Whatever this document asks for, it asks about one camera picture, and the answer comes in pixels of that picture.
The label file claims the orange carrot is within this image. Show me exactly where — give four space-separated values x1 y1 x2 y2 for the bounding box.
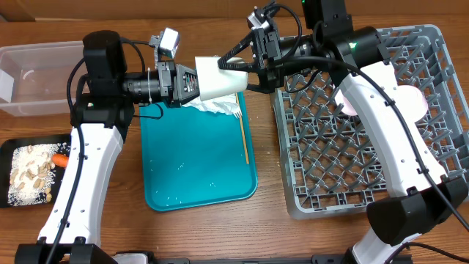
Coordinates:
51 154 69 168

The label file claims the white paper cup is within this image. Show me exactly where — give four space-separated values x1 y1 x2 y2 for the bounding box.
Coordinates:
195 56 248 101

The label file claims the wooden chopstick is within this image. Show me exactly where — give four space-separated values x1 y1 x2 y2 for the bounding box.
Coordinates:
234 93 250 164

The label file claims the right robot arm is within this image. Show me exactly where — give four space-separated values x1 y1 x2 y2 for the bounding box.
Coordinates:
218 1 468 263

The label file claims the white plastic fork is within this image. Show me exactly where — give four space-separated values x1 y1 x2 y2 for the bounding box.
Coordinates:
231 93 243 120

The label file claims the grey plastic dishwasher rack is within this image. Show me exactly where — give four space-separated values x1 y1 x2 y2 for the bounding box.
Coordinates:
270 24 468 219

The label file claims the black rectangular waste tray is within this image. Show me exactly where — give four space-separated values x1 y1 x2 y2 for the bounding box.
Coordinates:
1 134 71 208

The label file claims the clear plastic storage bin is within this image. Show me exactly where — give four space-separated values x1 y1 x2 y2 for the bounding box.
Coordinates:
1 41 84 117

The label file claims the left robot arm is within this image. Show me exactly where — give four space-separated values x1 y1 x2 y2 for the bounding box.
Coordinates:
15 28 200 263

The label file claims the white bowl with rice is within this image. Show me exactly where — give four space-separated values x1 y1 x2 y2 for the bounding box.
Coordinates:
396 85 429 122

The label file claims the white napkin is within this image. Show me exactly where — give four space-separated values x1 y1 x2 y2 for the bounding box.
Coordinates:
183 94 234 115

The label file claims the pile of rice and peanuts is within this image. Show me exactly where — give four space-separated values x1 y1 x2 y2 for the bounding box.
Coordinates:
7 142 70 207

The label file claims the teal plastic serving tray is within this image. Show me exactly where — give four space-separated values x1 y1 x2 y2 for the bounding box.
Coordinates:
139 94 258 212

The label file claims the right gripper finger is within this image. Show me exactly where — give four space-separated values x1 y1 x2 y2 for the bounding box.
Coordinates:
218 36 259 73
246 79 275 94

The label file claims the white round plate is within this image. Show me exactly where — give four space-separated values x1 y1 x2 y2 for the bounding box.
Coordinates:
334 89 358 117

